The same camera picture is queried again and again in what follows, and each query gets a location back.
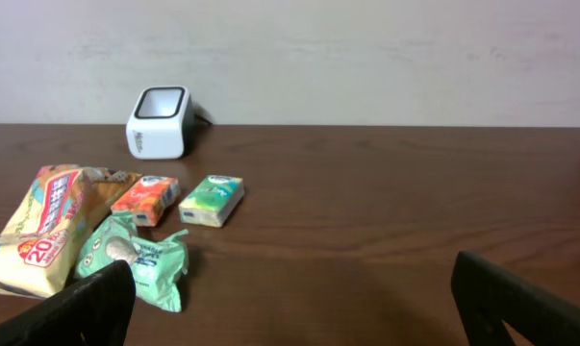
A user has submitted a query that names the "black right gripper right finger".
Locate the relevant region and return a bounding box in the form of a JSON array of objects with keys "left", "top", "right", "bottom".
[{"left": 451, "top": 251, "right": 580, "bottom": 346}]

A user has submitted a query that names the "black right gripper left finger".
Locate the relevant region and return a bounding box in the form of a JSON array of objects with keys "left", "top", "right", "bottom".
[{"left": 0, "top": 260, "right": 136, "bottom": 346}]

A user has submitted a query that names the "mint green wipes pack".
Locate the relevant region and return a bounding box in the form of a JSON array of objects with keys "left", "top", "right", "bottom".
[{"left": 75, "top": 211, "right": 189, "bottom": 312}]

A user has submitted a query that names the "yellow wet wipes pack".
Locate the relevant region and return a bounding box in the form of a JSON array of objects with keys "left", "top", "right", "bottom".
[{"left": 0, "top": 164, "right": 140, "bottom": 299}]

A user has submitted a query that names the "orange Kleenex tissue pack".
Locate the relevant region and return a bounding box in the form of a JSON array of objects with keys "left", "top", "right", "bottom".
[{"left": 111, "top": 176, "right": 181, "bottom": 227}]

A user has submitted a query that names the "green Kleenex tissue pack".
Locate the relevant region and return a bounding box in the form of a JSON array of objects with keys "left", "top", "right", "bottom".
[{"left": 179, "top": 175, "right": 245, "bottom": 228}]

